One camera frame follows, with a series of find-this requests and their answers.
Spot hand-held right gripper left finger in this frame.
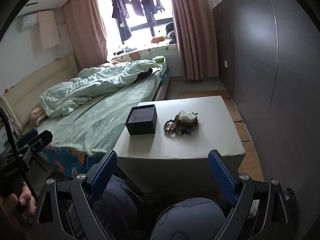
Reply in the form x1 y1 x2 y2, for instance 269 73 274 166
27 151 118 240

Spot window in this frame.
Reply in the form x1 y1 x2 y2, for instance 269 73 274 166
95 0 175 53

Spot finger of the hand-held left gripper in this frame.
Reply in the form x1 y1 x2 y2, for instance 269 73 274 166
25 130 54 153
15 129 38 148

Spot dark cloth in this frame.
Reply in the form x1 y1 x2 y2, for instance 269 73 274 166
284 187 298 207

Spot white air conditioner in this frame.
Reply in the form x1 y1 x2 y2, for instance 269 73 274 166
17 11 40 33

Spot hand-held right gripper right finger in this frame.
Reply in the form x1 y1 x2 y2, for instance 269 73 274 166
208 149 300 240

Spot cream padded headboard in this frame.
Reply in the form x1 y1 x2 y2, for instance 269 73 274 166
0 54 78 130

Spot printed window seat cushion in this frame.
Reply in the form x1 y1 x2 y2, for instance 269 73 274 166
111 42 178 64

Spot pink towel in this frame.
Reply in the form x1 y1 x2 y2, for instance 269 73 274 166
37 10 60 51

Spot bed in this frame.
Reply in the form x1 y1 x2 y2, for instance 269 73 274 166
0 54 171 180

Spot blue patterned mattress cover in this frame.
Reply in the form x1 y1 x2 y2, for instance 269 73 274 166
40 147 107 180

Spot light green quilt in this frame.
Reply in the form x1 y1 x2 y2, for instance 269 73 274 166
40 60 166 118

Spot pink curtain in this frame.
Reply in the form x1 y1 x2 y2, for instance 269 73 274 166
62 0 109 71
165 0 221 82

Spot white low table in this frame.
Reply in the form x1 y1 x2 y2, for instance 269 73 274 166
114 95 246 195

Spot black jewelry box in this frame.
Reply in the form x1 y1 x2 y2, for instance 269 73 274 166
125 104 157 136

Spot person's left leg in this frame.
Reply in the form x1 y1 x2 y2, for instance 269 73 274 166
67 175 150 240

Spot pink pillow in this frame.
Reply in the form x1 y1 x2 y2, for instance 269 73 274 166
27 106 48 126

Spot person's right leg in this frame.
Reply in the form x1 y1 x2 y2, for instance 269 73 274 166
150 197 227 240

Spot cardboard floor sheets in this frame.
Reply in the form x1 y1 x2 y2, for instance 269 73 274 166
179 90 265 183

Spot person's left hand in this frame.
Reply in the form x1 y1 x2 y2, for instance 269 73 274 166
0 180 38 222

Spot black garment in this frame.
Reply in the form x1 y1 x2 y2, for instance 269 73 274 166
136 68 153 80

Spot dark plush toy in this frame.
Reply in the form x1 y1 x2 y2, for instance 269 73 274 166
165 22 177 45

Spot dark hanging garment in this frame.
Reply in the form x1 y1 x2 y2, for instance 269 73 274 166
141 0 165 21
112 0 132 42
126 0 143 16

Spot dark grey wardrobe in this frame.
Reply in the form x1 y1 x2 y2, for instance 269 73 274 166
212 0 320 230

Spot light green bedsheet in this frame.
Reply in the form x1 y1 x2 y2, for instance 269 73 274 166
22 64 170 157

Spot person's leg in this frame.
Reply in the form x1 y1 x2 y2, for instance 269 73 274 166
150 197 227 240
67 175 150 240

